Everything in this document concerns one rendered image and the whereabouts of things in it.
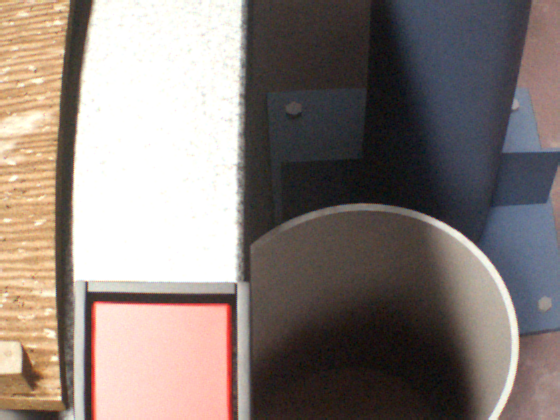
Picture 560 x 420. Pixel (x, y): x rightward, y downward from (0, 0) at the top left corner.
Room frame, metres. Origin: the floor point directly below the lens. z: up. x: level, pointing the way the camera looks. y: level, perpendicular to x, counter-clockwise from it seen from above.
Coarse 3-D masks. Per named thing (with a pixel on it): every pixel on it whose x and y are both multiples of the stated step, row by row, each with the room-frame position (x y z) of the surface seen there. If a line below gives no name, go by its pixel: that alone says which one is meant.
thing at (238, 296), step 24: (96, 288) 0.21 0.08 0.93; (120, 288) 0.21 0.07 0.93; (144, 288) 0.21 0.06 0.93; (168, 288) 0.21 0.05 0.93; (192, 288) 0.21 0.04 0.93; (216, 288) 0.21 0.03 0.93; (240, 288) 0.21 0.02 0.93; (240, 312) 0.20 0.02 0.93; (240, 336) 0.19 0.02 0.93; (240, 360) 0.18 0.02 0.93; (240, 384) 0.17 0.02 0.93; (240, 408) 0.16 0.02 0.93
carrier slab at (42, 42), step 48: (0, 0) 0.38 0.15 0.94; (48, 0) 0.37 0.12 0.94; (0, 48) 0.34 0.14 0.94; (48, 48) 0.34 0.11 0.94; (0, 96) 0.31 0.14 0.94; (48, 96) 0.31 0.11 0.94; (0, 144) 0.28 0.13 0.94; (48, 144) 0.28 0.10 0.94; (0, 192) 0.26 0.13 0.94; (48, 192) 0.26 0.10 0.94; (0, 240) 0.23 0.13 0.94; (48, 240) 0.23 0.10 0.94; (0, 288) 0.21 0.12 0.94; (48, 288) 0.21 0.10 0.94; (0, 336) 0.18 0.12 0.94; (48, 336) 0.19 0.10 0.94; (48, 384) 0.16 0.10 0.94
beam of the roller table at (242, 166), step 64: (128, 0) 0.38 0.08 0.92; (192, 0) 0.38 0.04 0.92; (128, 64) 0.34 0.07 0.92; (192, 64) 0.33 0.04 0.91; (128, 128) 0.30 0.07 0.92; (192, 128) 0.30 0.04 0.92; (128, 192) 0.27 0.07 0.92; (192, 192) 0.26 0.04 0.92; (64, 256) 0.23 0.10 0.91; (128, 256) 0.23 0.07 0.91; (192, 256) 0.23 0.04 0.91; (64, 320) 0.20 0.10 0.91
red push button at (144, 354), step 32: (96, 320) 0.20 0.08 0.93; (128, 320) 0.20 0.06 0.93; (160, 320) 0.20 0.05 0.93; (192, 320) 0.20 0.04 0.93; (224, 320) 0.20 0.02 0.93; (96, 352) 0.18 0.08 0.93; (128, 352) 0.18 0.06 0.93; (160, 352) 0.18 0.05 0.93; (192, 352) 0.18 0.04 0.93; (224, 352) 0.18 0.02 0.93; (96, 384) 0.17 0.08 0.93; (128, 384) 0.17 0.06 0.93; (160, 384) 0.17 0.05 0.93; (192, 384) 0.17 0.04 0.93; (224, 384) 0.17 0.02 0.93; (96, 416) 0.15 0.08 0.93; (128, 416) 0.15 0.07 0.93; (160, 416) 0.15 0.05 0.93; (192, 416) 0.15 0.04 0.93; (224, 416) 0.15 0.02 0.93
